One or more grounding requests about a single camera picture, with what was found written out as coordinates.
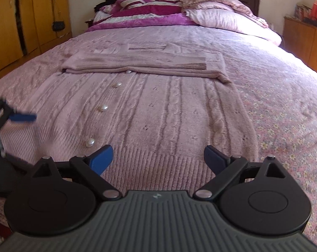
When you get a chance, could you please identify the wooden dresser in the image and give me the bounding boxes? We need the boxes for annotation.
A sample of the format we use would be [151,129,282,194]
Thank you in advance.
[283,16,317,81]

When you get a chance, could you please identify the pink ruffled quilt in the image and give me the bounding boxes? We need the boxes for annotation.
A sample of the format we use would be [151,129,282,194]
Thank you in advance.
[171,0,269,28]

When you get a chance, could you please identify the pink floral bed sheet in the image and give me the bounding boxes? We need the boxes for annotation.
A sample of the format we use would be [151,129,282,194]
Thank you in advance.
[0,25,317,247]

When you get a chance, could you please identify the pink cable-knit cardigan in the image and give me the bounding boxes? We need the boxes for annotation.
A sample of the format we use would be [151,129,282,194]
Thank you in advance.
[0,42,259,193]

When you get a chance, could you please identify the wooden wardrobe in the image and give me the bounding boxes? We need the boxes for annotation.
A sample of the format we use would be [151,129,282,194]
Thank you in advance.
[0,0,73,85]

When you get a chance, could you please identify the dark clothes pile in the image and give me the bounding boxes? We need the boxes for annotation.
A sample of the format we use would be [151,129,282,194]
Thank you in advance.
[94,0,117,13]

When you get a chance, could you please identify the dark cloth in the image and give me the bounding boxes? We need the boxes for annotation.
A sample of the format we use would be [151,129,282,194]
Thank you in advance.
[302,17,317,28]

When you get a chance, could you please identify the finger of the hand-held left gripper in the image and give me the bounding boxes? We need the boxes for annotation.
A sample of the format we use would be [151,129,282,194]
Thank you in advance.
[0,99,37,133]

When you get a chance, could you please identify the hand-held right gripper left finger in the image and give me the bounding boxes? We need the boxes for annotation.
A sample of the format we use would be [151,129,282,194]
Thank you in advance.
[32,145,121,200]

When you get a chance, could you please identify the small black purse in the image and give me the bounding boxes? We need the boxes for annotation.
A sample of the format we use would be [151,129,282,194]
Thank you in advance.
[52,5,66,31]

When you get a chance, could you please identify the pink checked pillow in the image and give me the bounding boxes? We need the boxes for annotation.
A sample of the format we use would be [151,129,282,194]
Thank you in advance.
[185,8,282,46]

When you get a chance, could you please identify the magenta and white blanket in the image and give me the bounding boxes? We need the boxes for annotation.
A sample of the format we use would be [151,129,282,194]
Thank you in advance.
[86,0,199,32]

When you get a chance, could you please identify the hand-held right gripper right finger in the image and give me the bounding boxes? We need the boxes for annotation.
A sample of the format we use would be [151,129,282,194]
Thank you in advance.
[195,145,285,199]

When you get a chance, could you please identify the row of books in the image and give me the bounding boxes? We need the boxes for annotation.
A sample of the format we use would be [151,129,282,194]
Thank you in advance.
[294,4,313,19]

